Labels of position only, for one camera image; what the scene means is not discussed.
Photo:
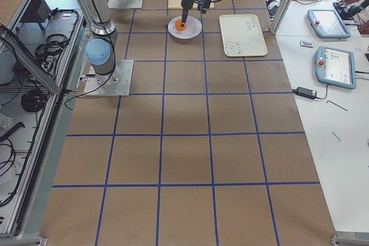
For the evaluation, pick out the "black power adapter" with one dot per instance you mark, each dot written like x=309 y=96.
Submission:
x=306 y=93

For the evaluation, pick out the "aluminium frame post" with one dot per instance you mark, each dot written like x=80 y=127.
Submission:
x=285 y=1

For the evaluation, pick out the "cream bear tray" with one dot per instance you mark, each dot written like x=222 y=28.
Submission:
x=242 y=35

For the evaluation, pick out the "teach pendant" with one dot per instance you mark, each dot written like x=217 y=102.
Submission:
x=335 y=67
x=327 y=24

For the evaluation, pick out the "aluminium side frame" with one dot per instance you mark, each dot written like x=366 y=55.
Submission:
x=33 y=97

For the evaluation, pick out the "white round plate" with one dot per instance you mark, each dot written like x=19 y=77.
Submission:
x=191 y=29

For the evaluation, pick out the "upper teach pendant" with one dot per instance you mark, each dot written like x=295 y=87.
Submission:
x=327 y=24

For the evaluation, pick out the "orange fruit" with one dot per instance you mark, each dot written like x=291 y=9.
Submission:
x=179 y=25

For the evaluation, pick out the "lower teach pendant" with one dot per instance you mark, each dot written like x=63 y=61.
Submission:
x=335 y=67

